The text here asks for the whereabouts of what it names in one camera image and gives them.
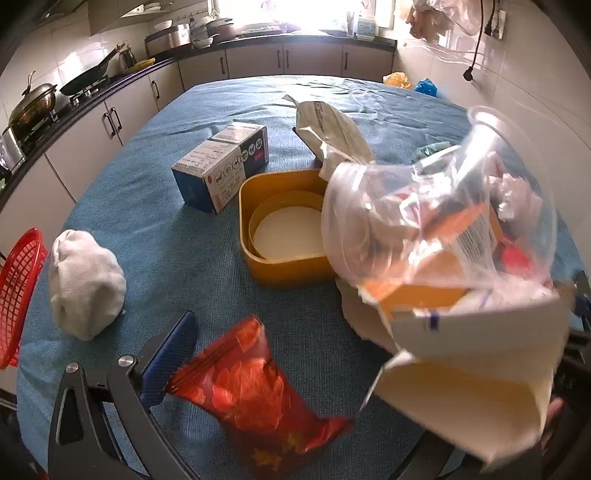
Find blue tablecloth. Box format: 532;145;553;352
16;75;585;480

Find blue white medicine box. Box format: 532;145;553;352
171;122;269;215

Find orange white carton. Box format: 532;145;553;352
360;203;505;311

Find white wall socket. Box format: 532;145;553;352
484;8;507;38

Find black frying pan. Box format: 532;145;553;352
59;44;127;96

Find hanging plastic bags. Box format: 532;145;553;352
405;0;481;47

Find black kitchen countertop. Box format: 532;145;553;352
0;33;399;208

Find white kitchen base cabinets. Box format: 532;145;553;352
0;44;398;241

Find steel wok with lid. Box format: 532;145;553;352
8;71;58;131

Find maroon pot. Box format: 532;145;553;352
204;17;235;38

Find black gas stove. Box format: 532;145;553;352
18;78;112;139

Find red snack packet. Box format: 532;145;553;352
166;315;354;480

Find black power cable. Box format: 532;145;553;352
463;0;498;83

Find cream paper bag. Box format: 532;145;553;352
335;277;571;464

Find steel electric cooker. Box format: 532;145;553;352
144;24;192;57

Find yellow rectangular box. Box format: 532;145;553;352
238;168;340;291

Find kitchen window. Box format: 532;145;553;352
217;0;398;33

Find clear plastic bag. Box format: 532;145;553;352
321;105;557;305

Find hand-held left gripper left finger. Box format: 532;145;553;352
47;310;200;480

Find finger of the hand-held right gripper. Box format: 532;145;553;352
554;270;591;332

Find white cloth bundle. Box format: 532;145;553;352
48;229;126;342

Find red plastic basket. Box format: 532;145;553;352
0;227;49;370

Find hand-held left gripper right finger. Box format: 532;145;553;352
399;436;459;480

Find teal tissue packet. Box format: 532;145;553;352
412;142;455;163

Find person's right hand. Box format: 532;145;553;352
540;399;566;456

